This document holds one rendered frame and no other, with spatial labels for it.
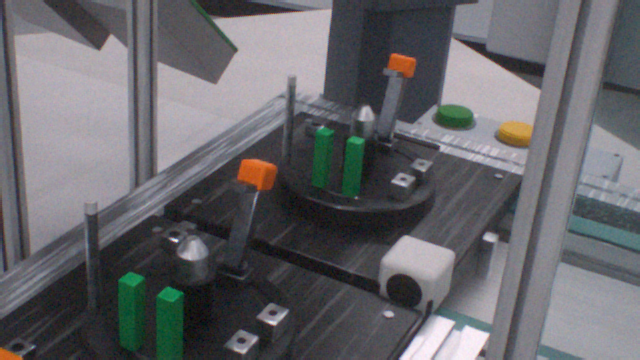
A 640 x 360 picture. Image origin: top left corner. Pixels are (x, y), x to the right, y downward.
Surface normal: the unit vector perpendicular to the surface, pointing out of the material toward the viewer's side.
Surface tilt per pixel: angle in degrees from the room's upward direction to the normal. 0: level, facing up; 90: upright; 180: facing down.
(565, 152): 90
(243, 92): 0
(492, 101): 0
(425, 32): 90
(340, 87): 90
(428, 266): 0
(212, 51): 90
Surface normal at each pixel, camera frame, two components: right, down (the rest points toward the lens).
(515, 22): -0.46, 0.39
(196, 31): 0.79, 0.34
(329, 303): 0.08, -0.88
